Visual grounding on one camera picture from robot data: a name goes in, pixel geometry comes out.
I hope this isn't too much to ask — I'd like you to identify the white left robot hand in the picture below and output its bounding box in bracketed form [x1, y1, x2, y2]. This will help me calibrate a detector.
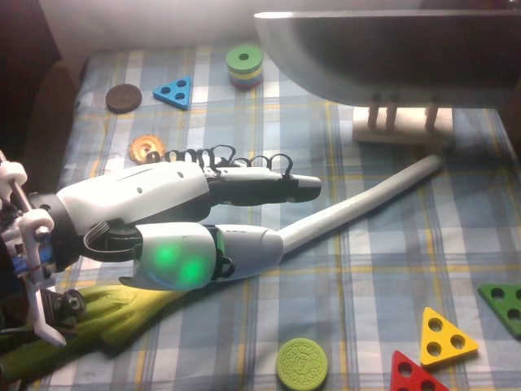
[55, 144, 322, 292]

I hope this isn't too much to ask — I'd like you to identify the toy leek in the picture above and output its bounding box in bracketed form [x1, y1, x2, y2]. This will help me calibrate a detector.
[0, 154, 444, 384]

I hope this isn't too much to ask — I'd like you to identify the orange wooden gear disc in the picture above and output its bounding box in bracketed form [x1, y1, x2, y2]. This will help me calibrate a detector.
[129, 135, 167, 165]

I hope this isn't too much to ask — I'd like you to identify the brown round cookie toy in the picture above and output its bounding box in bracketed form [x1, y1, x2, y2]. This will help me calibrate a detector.
[105, 83, 143, 114]

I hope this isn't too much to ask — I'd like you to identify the blue triangle block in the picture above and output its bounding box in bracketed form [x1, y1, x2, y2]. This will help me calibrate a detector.
[152, 76, 193, 111]

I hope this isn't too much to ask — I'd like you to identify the green round cookie toy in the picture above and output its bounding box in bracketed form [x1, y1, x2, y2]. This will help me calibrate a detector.
[275, 338, 329, 391]

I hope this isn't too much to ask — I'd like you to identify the blue plaid cloth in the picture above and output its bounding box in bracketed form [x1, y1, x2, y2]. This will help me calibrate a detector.
[38, 48, 521, 391]

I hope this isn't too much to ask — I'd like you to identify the wooden peg board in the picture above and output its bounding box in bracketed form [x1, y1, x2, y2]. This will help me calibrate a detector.
[352, 93, 455, 146]

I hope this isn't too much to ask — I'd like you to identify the red triangle block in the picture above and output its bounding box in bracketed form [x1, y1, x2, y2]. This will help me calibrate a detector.
[389, 349, 449, 391]

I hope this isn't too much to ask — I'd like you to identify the yellow triangle block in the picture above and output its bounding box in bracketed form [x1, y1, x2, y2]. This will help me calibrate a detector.
[418, 306, 480, 369]

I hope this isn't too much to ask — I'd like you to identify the green triangle block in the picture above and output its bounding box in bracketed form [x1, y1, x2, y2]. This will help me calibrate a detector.
[477, 283, 521, 340]

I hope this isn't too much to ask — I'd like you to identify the green ring block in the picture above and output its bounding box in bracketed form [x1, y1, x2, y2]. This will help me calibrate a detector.
[225, 43, 264, 74]

